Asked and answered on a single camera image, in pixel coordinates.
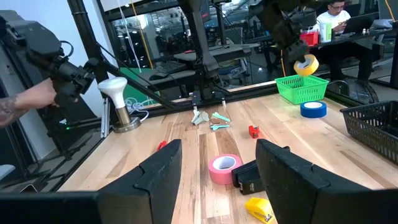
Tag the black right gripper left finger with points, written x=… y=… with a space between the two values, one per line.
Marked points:
x=149 y=193

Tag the red box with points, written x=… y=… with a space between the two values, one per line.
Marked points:
x=309 y=39

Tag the yellow tape roll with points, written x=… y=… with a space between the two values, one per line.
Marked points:
x=311 y=67

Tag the black keyboard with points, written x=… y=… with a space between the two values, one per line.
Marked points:
x=171 y=67

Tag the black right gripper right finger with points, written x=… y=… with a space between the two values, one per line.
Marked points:
x=292 y=186

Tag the person's forearm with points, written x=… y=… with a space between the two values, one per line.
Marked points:
x=11 y=110

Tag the grey office desk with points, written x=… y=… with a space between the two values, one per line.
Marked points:
x=217 y=51

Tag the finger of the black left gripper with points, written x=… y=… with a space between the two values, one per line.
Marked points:
x=293 y=55
x=304 y=51

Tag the black computer mouse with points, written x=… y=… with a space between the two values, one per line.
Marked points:
x=158 y=76

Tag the black plastic basket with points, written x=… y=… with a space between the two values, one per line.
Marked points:
x=373 y=130

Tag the black stapler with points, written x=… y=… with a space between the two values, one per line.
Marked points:
x=245 y=180

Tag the person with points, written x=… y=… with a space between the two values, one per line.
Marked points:
x=334 y=17

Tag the pink tape roll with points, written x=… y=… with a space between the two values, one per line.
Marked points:
x=219 y=174

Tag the blue tape roll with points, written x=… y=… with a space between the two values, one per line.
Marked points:
x=312 y=112

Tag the yellow mini stapler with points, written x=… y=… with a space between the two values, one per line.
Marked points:
x=258 y=208

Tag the green plastic basket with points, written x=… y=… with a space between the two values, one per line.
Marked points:
x=301 y=90

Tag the red staple remover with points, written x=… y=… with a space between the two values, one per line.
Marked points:
x=161 y=145

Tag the green board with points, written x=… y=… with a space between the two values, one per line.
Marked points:
x=133 y=90

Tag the silver aluminium bar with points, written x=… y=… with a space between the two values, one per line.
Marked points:
x=105 y=118

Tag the person's hand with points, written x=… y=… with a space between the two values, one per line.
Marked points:
x=37 y=93

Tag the red mini stapler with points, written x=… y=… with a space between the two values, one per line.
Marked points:
x=253 y=132

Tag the white green canister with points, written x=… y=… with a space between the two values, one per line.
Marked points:
x=326 y=31

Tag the dark laptop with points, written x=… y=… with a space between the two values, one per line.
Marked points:
x=362 y=23

